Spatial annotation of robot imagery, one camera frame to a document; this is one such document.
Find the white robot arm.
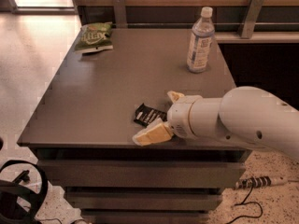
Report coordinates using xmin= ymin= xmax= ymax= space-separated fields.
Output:
xmin=133 ymin=86 xmax=299 ymax=161

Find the green jalapeno chip bag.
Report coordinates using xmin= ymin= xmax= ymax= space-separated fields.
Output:
xmin=74 ymin=22 xmax=113 ymax=54

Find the black rxbar chocolate bar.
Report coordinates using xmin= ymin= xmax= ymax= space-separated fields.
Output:
xmin=134 ymin=104 xmax=167 ymax=127

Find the black power cable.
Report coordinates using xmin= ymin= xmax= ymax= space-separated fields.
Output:
xmin=224 ymin=182 xmax=264 ymax=224

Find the grey drawer cabinet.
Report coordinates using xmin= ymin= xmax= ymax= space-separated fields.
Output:
xmin=19 ymin=29 xmax=249 ymax=224

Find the grey side shelf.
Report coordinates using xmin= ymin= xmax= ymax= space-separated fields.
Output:
xmin=215 ymin=32 xmax=299 ymax=44

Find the grey metal bracket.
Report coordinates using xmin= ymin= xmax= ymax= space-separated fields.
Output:
xmin=238 ymin=0 xmax=264 ymax=39
xmin=112 ymin=0 xmax=128 ymax=29

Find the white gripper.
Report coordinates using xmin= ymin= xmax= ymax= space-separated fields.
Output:
xmin=133 ymin=91 xmax=202 ymax=146

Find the clear plastic water bottle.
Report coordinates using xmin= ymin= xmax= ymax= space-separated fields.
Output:
xmin=187 ymin=7 xmax=215 ymax=73

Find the right grey metal bracket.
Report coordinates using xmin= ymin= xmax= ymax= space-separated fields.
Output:
xmin=238 ymin=0 xmax=264 ymax=39

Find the black chair base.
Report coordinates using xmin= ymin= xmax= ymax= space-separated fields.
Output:
xmin=0 ymin=160 xmax=49 ymax=224

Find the white striped power strip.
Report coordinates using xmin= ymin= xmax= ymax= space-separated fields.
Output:
xmin=235 ymin=175 xmax=288 ymax=189

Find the left grey metal bracket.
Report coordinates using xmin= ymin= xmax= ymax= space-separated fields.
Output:
xmin=112 ymin=0 xmax=128 ymax=29

